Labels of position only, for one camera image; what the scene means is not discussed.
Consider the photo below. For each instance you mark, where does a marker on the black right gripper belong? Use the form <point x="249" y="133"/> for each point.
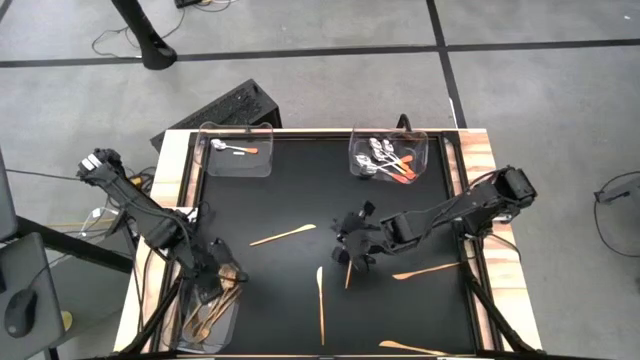
<point x="357" y="232"/>

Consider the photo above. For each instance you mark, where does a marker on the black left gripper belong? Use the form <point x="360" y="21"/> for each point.
<point x="210" y="282"/>

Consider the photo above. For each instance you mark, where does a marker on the clear plastic bin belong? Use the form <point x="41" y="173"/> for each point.
<point x="250" y="167"/>
<point x="225" y="335"/>
<point x="420" y="145"/>

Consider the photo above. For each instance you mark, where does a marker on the gold chopstick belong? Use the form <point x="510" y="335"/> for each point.
<point x="285" y="234"/>

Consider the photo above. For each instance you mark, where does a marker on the wooden stick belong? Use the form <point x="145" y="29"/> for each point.
<point x="410" y="347"/>

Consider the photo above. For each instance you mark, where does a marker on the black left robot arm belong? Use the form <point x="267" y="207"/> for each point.
<point x="150" y="220"/>

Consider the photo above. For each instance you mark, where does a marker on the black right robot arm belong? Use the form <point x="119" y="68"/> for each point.
<point x="450" y="207"/>

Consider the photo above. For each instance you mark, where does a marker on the yellow plug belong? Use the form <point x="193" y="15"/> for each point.
<point x="132" y="183"/>

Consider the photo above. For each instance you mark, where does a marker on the black desk bar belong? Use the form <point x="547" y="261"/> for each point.
<point x="75" y="245"/>

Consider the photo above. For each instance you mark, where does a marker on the yellow disc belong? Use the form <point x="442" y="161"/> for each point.
<point x="67" y="320"/>

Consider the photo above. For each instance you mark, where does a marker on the grey desk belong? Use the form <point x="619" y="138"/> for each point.
<point x="45" y="280"/>

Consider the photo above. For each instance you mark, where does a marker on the black computer mouse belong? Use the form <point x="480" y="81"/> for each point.
<point x="20" y="312"/>

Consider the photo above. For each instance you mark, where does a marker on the grey laptop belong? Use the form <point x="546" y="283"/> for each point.
<point x="6" y="200"/>

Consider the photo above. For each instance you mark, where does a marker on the black stand pole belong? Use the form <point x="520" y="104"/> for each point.
<point x="145" y="35"/>

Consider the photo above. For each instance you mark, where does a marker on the black power strip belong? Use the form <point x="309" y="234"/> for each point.
<point x="187" y="3"/>

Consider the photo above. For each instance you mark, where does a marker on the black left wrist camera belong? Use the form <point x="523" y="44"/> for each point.
<point x="222" y="252"/>

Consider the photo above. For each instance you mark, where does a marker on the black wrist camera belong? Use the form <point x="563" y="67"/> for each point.
<point x="369" y="208"/>
<point x="222" y="252"/>

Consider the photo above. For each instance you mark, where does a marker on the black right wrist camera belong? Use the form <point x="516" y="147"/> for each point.
<point x="369" y="208"/>

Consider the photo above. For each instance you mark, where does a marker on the black frame strut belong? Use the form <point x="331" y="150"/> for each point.
<point x="155" y="315"/>
<point x="490" y="310"/>

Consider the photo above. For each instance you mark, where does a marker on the wooden table frame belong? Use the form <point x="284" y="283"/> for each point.
<point x="480" y="165"/>

